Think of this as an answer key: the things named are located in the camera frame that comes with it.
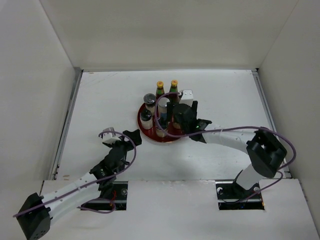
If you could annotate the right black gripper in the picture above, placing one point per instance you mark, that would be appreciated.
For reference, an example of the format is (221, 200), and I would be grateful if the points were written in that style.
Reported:
(170, 111)

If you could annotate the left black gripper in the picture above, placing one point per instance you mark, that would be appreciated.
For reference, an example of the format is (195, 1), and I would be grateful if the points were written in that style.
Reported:
(134, 135)

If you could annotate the ketchup bottle yellow cap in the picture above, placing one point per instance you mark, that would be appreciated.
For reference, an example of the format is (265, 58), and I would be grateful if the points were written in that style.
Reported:
(174, 92)
(159, 90)

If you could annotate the brown spice grinder black cap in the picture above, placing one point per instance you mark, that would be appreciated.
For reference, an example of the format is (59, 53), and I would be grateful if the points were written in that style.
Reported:
(176, 125)

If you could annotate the silver lid white beads jar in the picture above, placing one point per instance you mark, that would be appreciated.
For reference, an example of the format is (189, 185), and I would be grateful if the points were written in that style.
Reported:
(162, 108)

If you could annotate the white salt grinder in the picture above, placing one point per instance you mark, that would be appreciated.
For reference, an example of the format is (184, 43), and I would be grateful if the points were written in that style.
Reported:
(150, 102)
(146, 119)

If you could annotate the beige spice grinder black cap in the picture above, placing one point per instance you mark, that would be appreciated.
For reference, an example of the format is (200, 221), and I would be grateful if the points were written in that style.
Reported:
(161, 133)

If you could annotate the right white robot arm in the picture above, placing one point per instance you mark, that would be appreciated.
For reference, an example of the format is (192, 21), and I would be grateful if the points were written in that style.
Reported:
(264, 150)

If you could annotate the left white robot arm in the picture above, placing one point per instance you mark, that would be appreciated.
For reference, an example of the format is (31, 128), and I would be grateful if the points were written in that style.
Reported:
(39, 212)

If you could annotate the red round tray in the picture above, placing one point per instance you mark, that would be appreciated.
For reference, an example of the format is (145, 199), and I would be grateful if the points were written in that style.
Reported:
(151, 133)

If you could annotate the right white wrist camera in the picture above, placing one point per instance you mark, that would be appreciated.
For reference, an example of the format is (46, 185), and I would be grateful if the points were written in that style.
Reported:
(186, 97)

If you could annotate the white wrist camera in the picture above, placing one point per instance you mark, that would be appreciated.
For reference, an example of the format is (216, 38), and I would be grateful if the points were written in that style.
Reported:
(108, 136)
(186, 97)

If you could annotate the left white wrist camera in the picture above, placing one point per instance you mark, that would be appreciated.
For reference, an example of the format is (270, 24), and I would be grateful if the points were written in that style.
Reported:
(108, 136)

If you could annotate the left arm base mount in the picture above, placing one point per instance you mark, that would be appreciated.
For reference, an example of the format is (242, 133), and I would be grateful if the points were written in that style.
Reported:
(115, 197)

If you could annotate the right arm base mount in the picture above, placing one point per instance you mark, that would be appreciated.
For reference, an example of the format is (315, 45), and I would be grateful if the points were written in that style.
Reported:
(233, 197)

